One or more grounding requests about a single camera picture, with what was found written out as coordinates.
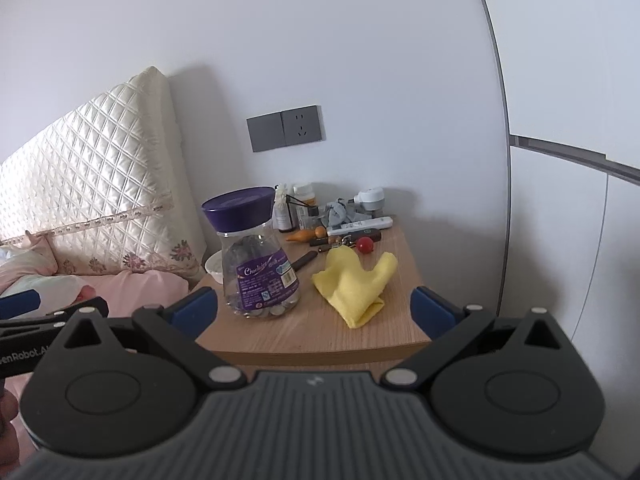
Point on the white pill bottle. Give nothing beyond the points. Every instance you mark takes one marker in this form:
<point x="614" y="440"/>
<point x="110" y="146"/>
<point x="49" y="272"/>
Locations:
<point x="304" y="195"/>

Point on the white remote control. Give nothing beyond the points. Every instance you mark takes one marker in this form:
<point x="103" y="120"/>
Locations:
<point x="360" y="225"/>

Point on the white plug device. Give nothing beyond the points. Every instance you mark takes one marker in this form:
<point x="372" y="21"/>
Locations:
<point x="370" y="197"/>

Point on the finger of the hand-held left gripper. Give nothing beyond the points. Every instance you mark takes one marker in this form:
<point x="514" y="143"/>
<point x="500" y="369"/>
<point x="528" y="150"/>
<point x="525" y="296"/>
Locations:
<point x="20" y="305"/>

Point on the brown glass bottle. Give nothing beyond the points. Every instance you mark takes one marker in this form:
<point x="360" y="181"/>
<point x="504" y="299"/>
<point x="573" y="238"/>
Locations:
<point x="284" y="217"/>

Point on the clear jar with purple lid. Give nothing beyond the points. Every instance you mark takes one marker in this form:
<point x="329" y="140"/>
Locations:
<point x="240" y="210"/>

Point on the pink blanket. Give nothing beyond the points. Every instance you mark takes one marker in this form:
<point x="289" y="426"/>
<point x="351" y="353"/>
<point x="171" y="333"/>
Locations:
<point x="140" y="290"/>

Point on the grey wall switch plate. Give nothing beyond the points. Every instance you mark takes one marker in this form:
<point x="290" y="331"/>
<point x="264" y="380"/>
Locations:
<point x="265" y="132"/>

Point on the floral pink pillow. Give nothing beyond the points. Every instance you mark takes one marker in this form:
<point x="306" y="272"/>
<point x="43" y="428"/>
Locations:
<point x="25" y="260"/>

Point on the person's left hand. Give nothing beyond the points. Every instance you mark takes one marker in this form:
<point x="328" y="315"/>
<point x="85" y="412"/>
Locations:
<point x="6" y="415"/>

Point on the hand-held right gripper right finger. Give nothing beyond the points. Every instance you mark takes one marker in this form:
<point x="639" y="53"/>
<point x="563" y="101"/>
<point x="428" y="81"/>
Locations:
<point x="432" y="312"/>

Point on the cream quilted headboard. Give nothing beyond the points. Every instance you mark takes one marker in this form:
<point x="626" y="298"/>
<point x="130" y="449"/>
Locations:
<point x="100" y="170"/>

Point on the white bowl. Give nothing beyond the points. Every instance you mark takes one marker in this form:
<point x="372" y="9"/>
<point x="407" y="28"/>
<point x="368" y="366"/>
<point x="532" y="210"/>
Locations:
<point x="214" y="267"/>

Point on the white wardrobe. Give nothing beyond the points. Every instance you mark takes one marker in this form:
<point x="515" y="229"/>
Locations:
<point x="565" y="85"/>

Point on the grey wall socket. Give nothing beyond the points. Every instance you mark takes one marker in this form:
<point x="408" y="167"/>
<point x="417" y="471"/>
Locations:
<point x="302" y="125"/>

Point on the grey cloth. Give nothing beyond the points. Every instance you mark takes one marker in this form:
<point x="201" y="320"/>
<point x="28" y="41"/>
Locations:
<point x="337" y="212"/>

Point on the yellow cleaning cloth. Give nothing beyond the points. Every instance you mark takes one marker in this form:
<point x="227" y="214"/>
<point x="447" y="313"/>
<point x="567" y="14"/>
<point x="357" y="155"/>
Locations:
<point x="350" y="285"/>

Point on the red ball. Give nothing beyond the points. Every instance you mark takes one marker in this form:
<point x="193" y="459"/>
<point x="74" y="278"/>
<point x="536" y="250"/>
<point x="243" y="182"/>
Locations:
<point x="365" y="245"/>

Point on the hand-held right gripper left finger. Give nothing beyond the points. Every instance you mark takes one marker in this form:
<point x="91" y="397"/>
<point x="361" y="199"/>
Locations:
<point x="192" y="312"/>

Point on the dark oblong case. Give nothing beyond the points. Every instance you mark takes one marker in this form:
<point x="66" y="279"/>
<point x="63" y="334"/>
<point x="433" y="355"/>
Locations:
<point x="367" y="235"/>

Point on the white artificial flower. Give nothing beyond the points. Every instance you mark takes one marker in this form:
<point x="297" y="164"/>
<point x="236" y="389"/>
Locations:
<point x="281" y="191"/>

